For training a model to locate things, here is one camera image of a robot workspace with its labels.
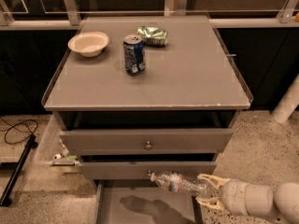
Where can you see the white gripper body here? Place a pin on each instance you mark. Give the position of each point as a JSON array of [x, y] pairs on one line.
[[234, 196]]

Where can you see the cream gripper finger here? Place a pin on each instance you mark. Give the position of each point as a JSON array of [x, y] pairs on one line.
[[212, 203], [215, 181]]

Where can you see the clear plastic water bottle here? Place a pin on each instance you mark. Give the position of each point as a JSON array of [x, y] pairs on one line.
[[178, 183]]

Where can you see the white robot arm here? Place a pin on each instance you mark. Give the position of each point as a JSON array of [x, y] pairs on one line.
[[277, 206]]

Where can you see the grey bottom drawer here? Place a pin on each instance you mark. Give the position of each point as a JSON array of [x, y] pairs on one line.
[[140, 202]]

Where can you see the grey drawer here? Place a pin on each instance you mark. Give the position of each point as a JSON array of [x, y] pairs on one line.
[[143, 169], [145, 141], [140, 202]]

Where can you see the grey drawer cabinet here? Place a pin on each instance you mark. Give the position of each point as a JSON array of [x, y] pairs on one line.
[[187, 84]]

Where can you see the grey top drawer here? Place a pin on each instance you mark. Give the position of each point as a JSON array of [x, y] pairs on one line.
[[145, 141]]

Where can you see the grey middle drawer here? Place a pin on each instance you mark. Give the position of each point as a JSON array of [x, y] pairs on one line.
[[143, 169]]

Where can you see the white pipe leg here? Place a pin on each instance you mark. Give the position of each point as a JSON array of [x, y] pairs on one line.
[[288, 102]]

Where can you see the blue soda can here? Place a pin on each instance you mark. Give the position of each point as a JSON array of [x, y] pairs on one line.
[[133, 47]]

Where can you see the green crumpled chip bag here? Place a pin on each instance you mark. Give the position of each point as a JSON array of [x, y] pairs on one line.
[[153, 36]]

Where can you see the clear plastic side bin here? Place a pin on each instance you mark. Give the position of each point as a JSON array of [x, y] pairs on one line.
[[52, 152]]

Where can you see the white paper bowl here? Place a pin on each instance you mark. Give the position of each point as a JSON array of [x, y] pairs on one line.
[[89, 44]]

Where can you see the black metal floor bar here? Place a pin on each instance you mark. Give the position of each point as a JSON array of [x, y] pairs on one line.
[[31, 144]]

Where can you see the metal window railing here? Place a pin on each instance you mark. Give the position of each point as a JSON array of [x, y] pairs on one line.
[[70, 14]]

